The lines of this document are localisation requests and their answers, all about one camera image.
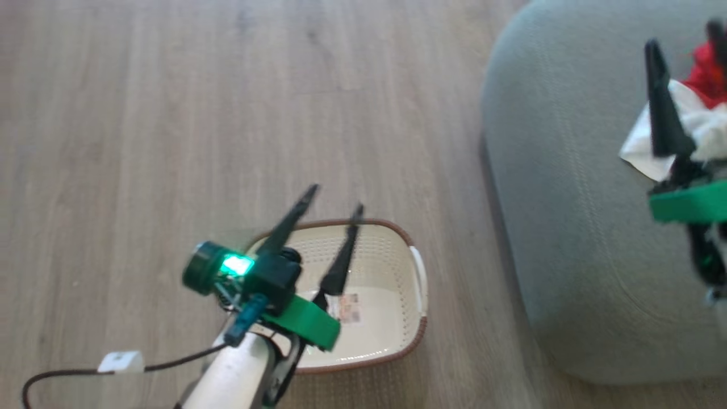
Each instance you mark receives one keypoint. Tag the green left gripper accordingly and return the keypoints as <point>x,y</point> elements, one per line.
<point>309,321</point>

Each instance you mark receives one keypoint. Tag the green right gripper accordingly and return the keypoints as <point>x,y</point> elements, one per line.
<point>690,204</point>

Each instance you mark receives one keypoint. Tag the red and white garment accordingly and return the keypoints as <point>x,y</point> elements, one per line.
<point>707,122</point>

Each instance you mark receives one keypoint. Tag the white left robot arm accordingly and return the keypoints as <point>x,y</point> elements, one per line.
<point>233,375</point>

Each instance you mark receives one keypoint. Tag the paper sticker inside basket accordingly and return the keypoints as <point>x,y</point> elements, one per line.
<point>349,308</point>

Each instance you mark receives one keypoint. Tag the white laundry basket brown rim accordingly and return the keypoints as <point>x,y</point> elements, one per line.
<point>386,267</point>

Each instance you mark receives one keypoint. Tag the grey fabric sofa seat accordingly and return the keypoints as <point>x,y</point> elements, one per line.
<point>573,199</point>

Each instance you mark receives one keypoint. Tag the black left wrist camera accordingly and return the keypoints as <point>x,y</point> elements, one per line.
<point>272,278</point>

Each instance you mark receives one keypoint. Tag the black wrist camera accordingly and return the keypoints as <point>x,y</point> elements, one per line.
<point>704,255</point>
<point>272,278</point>

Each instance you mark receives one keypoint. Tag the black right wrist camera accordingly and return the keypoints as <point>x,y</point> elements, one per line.
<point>704,255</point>

